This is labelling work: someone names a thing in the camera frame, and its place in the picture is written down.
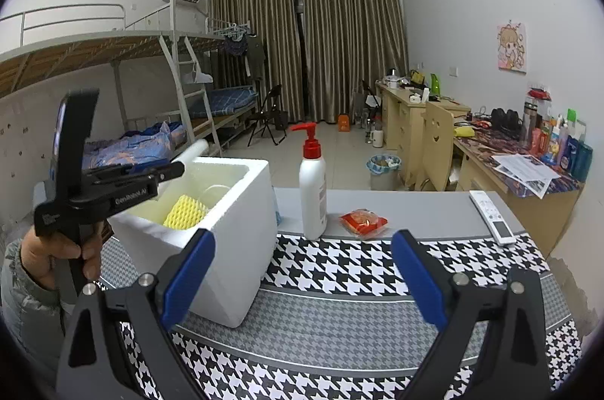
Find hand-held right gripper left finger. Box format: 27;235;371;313
55;229;216;400

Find blue checked quilt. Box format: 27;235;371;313
82;122;186;174

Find pale wooden smiley chair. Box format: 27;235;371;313
415;100;465;192

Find white red pump lotion bottle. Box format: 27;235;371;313
291;123;328;240

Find white remote control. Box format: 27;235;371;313
468;191;517;245

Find dark hanging clothes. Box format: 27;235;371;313
222;33;266;80

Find brown curtain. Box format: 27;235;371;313
208;0;303;122
302;0;409;125

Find black folding chair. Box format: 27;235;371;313
248;85;288;146

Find black padded object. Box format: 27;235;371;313
491;108;524;132

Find red snack packet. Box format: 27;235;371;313
340;209;388;239

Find trash bin with blue bag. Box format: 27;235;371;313
367;154;402;191

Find person's left hand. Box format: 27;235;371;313
19;225;103;288

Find wooden desk with patterned mat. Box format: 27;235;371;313
454;122;588;259

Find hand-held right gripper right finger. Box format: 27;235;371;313
391;229;552;400

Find pink cartoon wall poster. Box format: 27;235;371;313
497;22;528;74

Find group of toiletry bottles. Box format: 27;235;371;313
521;86;594;181

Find person's left forearm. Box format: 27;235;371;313
0;240;64;382

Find yellow foam net sleeve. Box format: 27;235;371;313
163;195;211;228

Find blue mattress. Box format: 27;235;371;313
205;85;259;117

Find white metal bunk bed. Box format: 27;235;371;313
0;4;265;174

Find white foam box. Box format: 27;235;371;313
108;158;279;329

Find printed paper sheets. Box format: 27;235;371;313
492;152;561;198

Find pale wooden drawer desk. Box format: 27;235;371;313
376;82;471;193

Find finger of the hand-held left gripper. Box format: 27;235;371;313
83;161;186;189

